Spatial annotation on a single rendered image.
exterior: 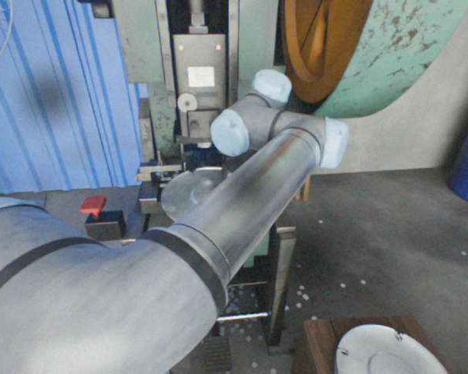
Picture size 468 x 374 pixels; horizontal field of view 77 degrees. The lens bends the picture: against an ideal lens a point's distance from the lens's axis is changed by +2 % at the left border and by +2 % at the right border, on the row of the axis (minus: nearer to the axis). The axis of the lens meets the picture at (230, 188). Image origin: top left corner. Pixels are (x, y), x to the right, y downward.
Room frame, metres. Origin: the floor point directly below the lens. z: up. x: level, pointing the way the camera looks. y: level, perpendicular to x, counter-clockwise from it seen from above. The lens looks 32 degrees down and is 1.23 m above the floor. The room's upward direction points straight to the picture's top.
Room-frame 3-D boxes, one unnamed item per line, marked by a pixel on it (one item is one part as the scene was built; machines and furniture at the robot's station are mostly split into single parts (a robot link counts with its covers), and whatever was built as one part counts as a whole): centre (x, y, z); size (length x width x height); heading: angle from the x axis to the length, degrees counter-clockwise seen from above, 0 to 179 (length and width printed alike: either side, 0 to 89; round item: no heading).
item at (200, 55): (0.91, 0.09, 1.04); 0.17 x 0.15 x 0.30; 7
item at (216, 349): (0.81, 0.08, 0.14); 0.59 x 0.10 x 0.05; 7
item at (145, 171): (0.93, 0.26, 0.76); 0.17 x 0.06 x 0.10; 97
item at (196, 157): (0.94, 0.09, 0.76); 0.15 x 0.09 x 0.05; 97
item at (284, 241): (1.12, -0.16, 0.45); 0.92 x 0.12 x 0.90; 7
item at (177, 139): (0.95, 0.09, 0.86); 0.20 x 0.16 x 0.05; 97
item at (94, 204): (0.68, 0.39, 0.72); 0.07 x 0.06 x 0.08; 7
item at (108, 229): (0.68, 0.38, 0.62); 0.10 x 0.06 x 0.20; 97
